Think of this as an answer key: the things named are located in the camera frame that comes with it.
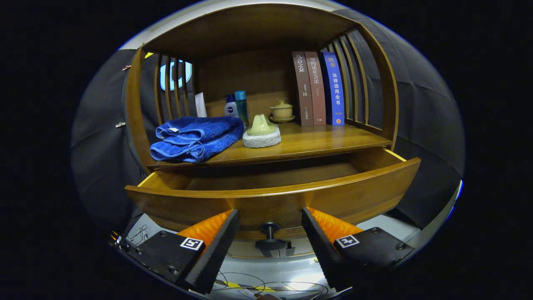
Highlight folded blue towel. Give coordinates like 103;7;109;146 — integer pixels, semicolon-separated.
149;116;244;163

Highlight white tube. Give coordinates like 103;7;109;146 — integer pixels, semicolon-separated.
194;92;207;118

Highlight reddish brown book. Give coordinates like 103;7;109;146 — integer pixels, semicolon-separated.
304;51;326;126

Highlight green brush with white base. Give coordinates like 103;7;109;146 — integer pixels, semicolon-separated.
242;114;281;148

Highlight blue book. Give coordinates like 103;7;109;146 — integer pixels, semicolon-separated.
321;52;345;126

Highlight thin floor cables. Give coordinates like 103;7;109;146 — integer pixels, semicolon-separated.
125;225;149;246

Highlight beige lidded tea cup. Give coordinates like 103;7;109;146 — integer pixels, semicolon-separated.
269;100;296;123

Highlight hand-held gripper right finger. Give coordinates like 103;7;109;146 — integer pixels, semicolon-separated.
301;207;415;291

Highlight wooden drawer with black knob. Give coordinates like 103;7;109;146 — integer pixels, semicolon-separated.
125;147;421;251

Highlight white bottle with blue cap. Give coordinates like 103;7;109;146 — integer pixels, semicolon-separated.
224;94;239;118

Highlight wooden countertop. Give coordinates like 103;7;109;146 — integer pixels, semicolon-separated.
147;122;392;169

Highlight teal bottle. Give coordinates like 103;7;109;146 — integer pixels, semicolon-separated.
234;90;249;125

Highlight dark brown book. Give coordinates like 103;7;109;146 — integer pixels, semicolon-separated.
292;51;314;127

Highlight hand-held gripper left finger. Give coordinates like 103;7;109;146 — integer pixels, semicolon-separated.
121;209;240;294

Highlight wooden cabinet with slatted shelf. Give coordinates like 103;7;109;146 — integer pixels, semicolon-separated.
125;3;421;259

